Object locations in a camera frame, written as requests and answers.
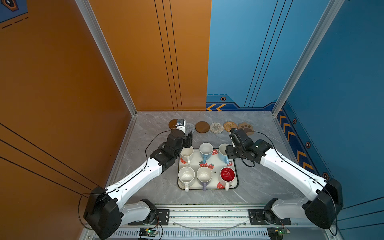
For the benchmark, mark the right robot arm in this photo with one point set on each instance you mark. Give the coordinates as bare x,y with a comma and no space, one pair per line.
323,199

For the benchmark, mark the right aluminium corner post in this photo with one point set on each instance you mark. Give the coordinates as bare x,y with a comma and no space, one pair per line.
318,34

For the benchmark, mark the left green circuit board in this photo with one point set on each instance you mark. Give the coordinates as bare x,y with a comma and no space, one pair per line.
148,233

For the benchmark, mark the light blue mug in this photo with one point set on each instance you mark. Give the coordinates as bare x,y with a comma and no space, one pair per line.
222,153

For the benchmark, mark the lavender mug front middle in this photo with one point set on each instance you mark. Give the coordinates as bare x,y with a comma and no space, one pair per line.
204,176

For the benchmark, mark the light blue rope coaster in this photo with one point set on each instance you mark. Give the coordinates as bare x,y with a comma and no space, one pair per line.
190,128

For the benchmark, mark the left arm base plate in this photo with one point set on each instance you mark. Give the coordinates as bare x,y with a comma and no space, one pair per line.
161,216

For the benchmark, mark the green circuit board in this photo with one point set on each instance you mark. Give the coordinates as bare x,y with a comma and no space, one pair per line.
277,234
148,233

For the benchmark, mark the colourful zigzag rope coaster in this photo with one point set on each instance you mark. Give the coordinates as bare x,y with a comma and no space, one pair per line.
216,128

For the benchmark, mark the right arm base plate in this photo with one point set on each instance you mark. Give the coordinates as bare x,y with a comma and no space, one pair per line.
262,217

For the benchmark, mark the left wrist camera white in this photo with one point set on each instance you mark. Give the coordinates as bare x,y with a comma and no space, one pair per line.
181,125

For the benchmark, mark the left aluminium corner post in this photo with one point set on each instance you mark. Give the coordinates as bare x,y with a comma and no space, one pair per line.
101,42

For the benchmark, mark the red interior mug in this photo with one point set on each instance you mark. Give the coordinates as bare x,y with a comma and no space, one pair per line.
227,176

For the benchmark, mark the white mug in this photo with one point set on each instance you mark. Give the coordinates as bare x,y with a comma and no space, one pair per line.
186,177
187,155

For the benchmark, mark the woven rattan round coaster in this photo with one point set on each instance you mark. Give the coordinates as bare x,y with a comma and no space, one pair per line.
229,125

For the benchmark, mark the paw shaped brown coaster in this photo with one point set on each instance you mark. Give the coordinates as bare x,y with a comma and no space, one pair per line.
248,129

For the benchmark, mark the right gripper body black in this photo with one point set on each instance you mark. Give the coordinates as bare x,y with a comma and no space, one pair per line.
233,152

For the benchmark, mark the strawberry print white tray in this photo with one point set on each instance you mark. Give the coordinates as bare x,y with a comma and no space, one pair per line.
196,174

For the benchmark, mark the light wooden round coaster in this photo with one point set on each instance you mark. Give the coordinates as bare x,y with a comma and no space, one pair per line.
202,127

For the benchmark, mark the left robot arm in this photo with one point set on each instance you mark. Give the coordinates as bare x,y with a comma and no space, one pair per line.
107,208

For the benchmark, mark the aluminium corner post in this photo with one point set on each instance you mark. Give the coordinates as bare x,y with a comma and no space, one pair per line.
101,42
318,34

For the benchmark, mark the dark glossy wooden coaster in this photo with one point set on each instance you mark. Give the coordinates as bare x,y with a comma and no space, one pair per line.
173,124

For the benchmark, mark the aluminium front rail frame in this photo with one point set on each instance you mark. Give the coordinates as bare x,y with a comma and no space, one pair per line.
224,222

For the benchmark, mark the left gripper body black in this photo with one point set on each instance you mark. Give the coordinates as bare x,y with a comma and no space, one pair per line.
186,142

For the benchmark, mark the right green circuit board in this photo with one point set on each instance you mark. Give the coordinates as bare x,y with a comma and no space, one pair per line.
277,234

